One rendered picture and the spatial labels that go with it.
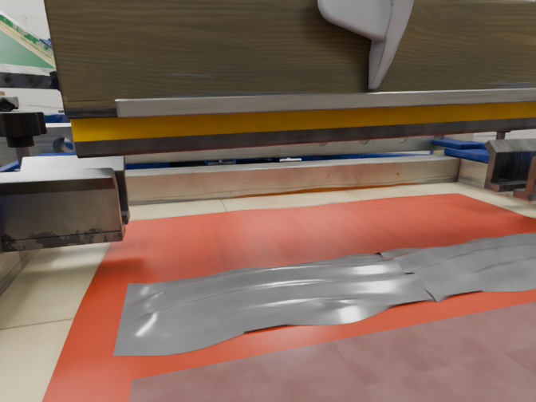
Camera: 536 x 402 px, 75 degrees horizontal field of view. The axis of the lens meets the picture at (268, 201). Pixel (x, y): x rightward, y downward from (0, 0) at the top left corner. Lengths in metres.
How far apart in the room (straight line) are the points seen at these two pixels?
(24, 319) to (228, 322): 0.11
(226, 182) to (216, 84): 0.21
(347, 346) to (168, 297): 0.10
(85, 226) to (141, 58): 0.11
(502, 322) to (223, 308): 0.15
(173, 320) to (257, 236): 0.13
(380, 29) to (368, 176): 0.27
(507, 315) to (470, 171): 0.34
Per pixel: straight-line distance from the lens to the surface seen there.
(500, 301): 0.26
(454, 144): 0.59
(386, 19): 0.25
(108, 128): 0.24
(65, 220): 0.26
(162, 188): 0.42
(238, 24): 0.24
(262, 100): 0.22
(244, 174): 0.42
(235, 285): 0.23
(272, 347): 0.18
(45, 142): 0.50
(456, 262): 0.28
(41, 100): 4.57
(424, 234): 0.34
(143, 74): 0.23
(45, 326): 0.23
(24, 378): 0.20
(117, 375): 0.18
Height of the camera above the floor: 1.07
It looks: 16 degrees down
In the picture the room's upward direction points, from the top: straight up
